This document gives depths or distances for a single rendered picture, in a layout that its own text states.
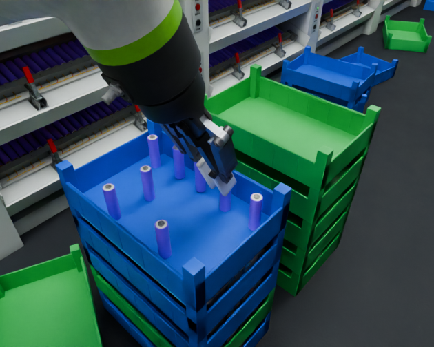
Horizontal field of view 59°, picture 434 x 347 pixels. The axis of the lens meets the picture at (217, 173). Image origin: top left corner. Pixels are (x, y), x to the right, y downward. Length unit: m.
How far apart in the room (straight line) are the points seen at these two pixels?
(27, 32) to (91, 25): 0.58
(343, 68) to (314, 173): 1.05
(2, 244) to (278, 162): 0.70
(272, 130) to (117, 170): 0.33
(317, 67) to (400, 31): 0.91
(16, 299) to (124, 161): 0.44
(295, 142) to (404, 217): 0.49
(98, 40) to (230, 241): 0.36
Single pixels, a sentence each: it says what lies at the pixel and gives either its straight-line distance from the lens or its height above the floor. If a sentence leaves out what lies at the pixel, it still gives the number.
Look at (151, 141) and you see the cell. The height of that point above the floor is 0.38.
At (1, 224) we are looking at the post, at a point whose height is 0.10.
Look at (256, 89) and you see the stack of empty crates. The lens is 0.91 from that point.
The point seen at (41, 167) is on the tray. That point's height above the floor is 0.16.
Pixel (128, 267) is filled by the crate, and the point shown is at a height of 0.28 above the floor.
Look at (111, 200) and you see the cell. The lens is 0.59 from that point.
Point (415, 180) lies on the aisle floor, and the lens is 1.32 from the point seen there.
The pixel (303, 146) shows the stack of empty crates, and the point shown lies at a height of 0.32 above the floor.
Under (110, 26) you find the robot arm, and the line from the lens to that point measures 0.31.
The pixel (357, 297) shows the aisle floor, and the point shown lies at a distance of 0.96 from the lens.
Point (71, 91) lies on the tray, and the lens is 0.99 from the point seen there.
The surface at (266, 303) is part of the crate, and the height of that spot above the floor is 0.13.
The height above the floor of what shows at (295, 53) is 0.13.
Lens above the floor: 0.76
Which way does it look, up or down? 40 degrees down
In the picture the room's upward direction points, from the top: straight up
